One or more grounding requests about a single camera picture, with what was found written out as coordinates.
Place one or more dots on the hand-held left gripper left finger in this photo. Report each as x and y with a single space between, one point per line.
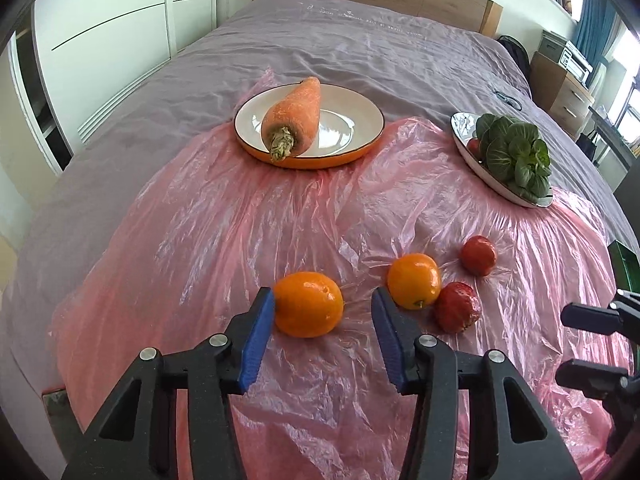
257 340

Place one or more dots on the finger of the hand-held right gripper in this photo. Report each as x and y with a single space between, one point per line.
587 377
590 317

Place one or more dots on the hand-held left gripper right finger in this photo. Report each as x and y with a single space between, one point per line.
392 340

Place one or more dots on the orange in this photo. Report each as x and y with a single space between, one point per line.
414 280
307 305

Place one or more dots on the white plate with dark rim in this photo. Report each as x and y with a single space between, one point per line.
462 132

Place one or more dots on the green tray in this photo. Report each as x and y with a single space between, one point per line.
627 265

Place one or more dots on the red plum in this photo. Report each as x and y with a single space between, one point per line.
478 255
457 307

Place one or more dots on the pink plastic sheet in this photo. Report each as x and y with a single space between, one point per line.
300 235

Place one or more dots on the grey desk chair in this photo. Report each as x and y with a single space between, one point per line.
627 195

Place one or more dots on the black bag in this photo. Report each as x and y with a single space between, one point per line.
590 145

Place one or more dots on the green bok choy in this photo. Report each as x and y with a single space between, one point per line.
515 160

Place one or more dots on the desk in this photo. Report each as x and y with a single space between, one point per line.
612 127

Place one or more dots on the orange rimmed white plate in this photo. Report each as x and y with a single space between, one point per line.
350 125

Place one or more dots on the carrot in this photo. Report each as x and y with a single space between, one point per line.
295 120

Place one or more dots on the wooden dresser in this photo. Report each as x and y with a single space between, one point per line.
560 92

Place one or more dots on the grey printer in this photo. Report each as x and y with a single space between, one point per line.
567 52

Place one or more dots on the black backpack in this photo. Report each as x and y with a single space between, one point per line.
515 52

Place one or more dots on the teal curtain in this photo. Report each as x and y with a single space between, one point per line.
595 25

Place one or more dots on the white wardrobe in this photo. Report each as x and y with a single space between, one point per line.
100 35

